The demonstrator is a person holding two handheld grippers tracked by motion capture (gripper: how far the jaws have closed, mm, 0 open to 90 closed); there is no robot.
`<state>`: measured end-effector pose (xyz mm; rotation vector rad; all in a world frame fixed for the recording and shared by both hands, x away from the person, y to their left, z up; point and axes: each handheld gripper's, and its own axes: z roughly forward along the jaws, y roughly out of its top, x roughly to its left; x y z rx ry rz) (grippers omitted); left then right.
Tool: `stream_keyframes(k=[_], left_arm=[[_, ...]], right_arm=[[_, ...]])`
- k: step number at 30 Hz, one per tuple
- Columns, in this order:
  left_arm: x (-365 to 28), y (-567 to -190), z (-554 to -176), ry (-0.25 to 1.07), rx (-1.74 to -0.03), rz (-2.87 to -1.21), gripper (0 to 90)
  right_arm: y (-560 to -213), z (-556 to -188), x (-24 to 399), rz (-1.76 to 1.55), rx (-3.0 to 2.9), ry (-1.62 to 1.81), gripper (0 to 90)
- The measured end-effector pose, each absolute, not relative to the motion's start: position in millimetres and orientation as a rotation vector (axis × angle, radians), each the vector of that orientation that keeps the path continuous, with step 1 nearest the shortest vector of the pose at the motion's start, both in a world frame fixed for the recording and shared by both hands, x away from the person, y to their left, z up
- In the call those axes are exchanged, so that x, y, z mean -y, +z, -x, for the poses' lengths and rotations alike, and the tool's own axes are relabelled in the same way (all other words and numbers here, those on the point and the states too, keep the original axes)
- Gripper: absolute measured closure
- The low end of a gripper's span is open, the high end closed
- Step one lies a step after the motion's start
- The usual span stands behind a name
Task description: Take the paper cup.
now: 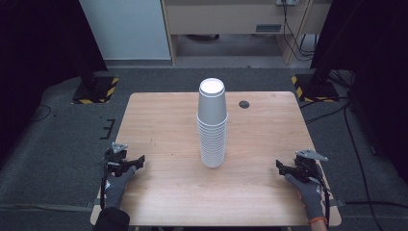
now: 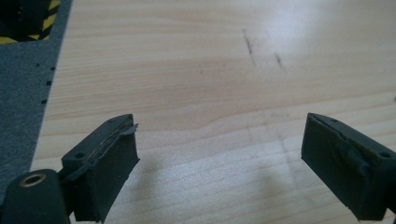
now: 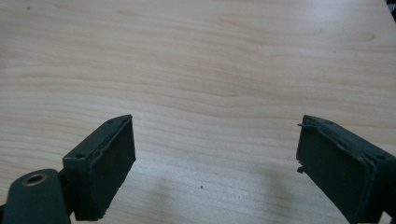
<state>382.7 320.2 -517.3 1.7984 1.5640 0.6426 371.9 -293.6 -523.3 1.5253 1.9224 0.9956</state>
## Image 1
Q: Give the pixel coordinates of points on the black yellow-striped stand base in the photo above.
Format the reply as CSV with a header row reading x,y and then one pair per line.
x,y
316,89
96,91

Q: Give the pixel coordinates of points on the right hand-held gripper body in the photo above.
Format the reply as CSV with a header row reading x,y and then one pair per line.
x,y
306,170

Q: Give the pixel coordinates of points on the stack of white paper cups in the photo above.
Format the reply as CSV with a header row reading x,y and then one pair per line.
x,y
211,134

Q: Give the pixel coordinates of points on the dark round table grommet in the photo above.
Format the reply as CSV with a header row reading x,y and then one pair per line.
x,y
244,104

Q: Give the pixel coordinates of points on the person's left hand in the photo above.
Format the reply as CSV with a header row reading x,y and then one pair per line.
x,y
114,192

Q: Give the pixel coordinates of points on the person's right hand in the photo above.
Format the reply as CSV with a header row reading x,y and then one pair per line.
x,y
312,200

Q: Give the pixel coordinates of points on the white cabinet panel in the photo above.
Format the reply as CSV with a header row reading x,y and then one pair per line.
x,y
128,29

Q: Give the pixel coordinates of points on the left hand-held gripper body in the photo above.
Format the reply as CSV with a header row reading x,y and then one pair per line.
x,y
114,159

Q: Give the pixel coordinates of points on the black curtain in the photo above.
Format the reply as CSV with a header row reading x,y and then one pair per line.
x,y
378,64
38,48

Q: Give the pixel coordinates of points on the white power strip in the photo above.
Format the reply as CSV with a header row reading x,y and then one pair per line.
x,y
286,2

